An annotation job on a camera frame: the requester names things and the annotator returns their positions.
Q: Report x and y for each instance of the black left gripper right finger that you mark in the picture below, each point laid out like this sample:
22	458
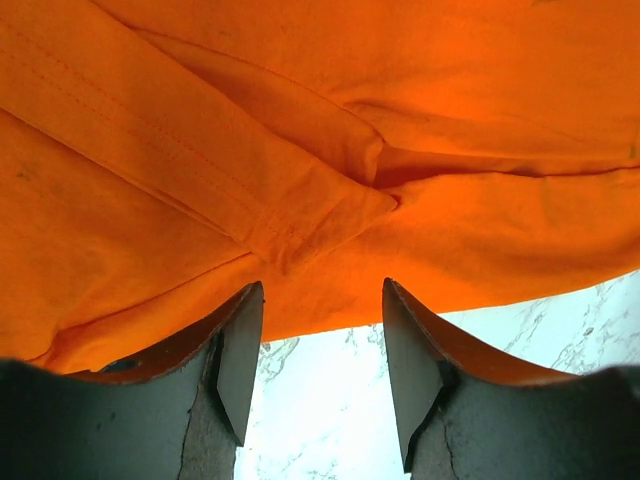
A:
467	410

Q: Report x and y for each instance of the orange t shirt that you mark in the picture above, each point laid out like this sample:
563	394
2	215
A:
158	156

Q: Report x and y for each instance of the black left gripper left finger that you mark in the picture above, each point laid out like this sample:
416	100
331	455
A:
178	409

